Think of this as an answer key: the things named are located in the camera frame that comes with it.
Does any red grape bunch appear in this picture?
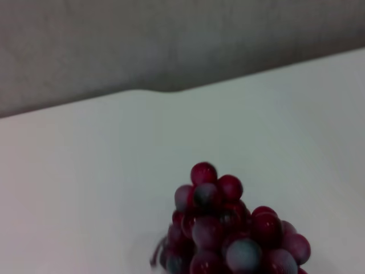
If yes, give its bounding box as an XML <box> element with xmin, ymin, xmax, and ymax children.
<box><xmin>149</xmin><ymin>162</ymin><xmax>311</xmax><ymax>274</ymax></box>

